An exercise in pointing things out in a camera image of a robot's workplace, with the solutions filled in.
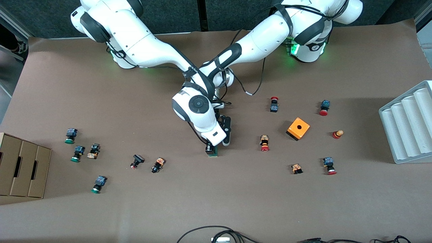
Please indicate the brown paper table cover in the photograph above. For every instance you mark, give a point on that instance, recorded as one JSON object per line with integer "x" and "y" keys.
{"x": 216, "y": 195}

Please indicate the red yellow mushroom knob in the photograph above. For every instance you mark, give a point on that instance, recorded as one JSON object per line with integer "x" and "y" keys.
{"x": 337, "y": 134}

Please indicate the red cap black push button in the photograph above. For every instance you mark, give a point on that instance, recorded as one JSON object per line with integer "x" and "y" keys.
{"x": 274, "y": 107}

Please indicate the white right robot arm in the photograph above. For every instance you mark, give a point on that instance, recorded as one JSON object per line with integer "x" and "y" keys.
{"x": 135, "y": 40}

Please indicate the green cap push button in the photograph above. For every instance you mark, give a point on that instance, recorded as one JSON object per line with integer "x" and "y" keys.
{"x": 78, "y": 152}
{"x": 99, "y": 182}
{"x": 71, "y": 135}

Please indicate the black white shoe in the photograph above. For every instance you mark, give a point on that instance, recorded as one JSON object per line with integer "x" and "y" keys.
{"x": 21, "y": 47}

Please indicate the brown cardboard box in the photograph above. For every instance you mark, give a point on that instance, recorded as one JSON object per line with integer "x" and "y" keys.
{"x": 23, "y": 168}

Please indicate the black cap orange push button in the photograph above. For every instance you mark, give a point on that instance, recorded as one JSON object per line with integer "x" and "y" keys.
{"x": 94, "y": 150}
{"x": 158, "y": 164}

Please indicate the orange button enclosure box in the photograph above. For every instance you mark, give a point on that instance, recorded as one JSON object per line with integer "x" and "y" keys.
{"x": 293, "y": 131}

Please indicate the red mushroom button orange block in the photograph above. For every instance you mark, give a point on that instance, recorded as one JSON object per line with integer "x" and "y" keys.
{"x": 264, "y": 141}

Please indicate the small white connector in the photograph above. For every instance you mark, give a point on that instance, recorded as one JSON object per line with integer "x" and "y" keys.
{"x": 221, "y": 240}

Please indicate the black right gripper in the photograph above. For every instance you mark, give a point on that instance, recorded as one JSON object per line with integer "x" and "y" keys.
{"x": 211, "y": 147}

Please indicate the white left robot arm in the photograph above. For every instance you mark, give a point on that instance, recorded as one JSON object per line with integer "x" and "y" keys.
{"x": 270, "y": 33}

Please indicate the black vertical panel post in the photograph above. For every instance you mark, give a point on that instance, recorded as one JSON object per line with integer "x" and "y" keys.
{"x": 202, "y": 15}

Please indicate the orange black contact block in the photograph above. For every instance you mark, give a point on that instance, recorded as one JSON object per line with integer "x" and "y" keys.
{"x": 296, "y": 168}

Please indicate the black square red switch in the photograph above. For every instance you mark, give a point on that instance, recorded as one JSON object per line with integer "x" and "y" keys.
{"x": 137, "y": 159}

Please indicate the red mushroom button blue block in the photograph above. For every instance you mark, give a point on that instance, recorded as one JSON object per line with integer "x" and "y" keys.
{"x": 328, "y": 163}
{"x": 325, "y": 105}

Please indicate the white ridged tray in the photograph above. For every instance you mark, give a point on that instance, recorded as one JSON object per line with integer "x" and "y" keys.
{"x": 408, "y": 128}

